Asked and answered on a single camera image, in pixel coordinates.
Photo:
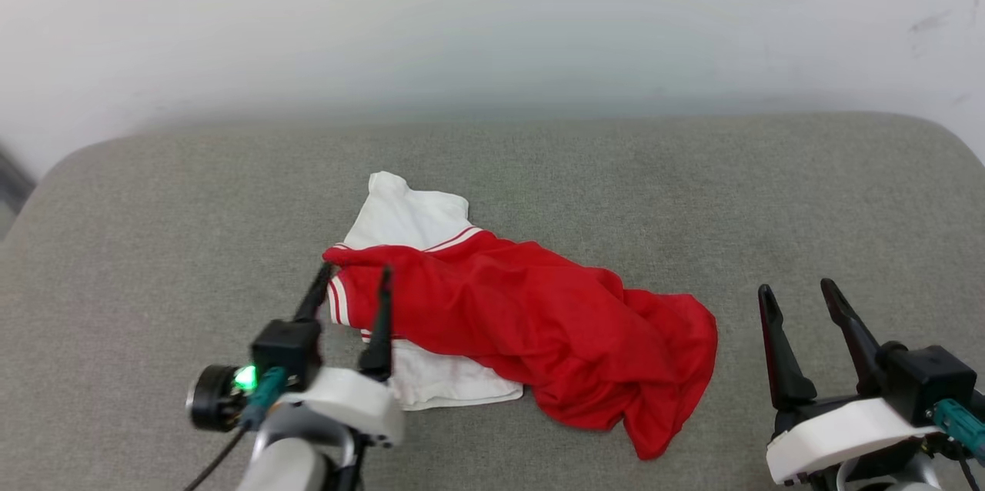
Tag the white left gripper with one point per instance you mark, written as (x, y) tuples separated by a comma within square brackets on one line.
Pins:
[(354, 399)]

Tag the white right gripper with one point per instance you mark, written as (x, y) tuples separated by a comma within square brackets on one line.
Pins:
[(839, 437)]

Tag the red and white garment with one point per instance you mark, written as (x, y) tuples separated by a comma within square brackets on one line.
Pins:
[(539, 322)]

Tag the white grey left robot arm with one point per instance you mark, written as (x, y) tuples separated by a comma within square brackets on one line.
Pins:
[(285, 464)]

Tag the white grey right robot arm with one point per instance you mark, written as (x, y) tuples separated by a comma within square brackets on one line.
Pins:
[(885, 475)]

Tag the black cylinder with green light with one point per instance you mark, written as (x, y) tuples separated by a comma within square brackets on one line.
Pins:
[(212, 399)]

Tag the grey fabric sofa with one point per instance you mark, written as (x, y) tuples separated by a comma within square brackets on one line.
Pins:
[(616, 183)]

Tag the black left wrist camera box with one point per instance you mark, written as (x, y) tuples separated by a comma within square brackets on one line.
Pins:
[(288, 349)]

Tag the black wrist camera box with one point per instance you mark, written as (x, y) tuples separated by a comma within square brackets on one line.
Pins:
[(288, 349), (927, 379)]

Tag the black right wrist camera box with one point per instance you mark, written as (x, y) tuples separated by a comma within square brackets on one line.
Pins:
[(927, 379)]

